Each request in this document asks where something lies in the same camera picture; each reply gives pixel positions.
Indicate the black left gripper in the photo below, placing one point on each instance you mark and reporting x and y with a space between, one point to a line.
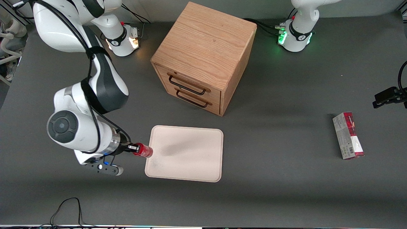
387 96

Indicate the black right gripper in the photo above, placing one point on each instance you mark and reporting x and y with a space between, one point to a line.
126 147

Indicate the red coke bottle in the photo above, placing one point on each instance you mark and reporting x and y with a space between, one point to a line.
146 151

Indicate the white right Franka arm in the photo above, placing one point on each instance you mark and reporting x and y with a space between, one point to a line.
79 127

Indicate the cream rectangular tray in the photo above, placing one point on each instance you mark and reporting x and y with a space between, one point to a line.
190 156

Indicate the grey and red carton box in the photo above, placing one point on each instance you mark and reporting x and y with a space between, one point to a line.
348 136

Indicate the wooden drawer front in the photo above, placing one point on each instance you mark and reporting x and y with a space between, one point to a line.
190 83
197 103

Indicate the wooden two-drawer cabinet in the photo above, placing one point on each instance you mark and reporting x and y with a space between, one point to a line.
203 44

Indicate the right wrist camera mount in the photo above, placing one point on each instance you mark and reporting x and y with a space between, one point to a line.
106 168

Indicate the white pipe frame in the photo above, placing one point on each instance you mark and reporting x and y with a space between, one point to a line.
11 35

